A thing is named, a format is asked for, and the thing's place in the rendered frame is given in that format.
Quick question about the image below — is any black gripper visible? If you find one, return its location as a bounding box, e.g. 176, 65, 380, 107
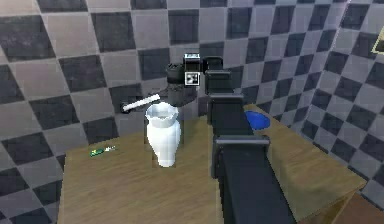
120, 62, 198, 114

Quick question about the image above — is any white ribbed vase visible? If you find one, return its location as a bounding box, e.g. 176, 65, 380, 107
144, 101, 183, 168

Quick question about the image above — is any green and white small object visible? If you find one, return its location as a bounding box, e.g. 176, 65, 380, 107
89, 145, 118, 158

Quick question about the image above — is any wooden table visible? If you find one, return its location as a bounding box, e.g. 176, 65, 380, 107
57, 103, 368, 224

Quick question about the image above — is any blue dish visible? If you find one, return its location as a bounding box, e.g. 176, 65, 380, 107
244, 110, 272, 131

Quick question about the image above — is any framed wall picture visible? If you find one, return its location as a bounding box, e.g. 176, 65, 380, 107
371, 27, 384, 56

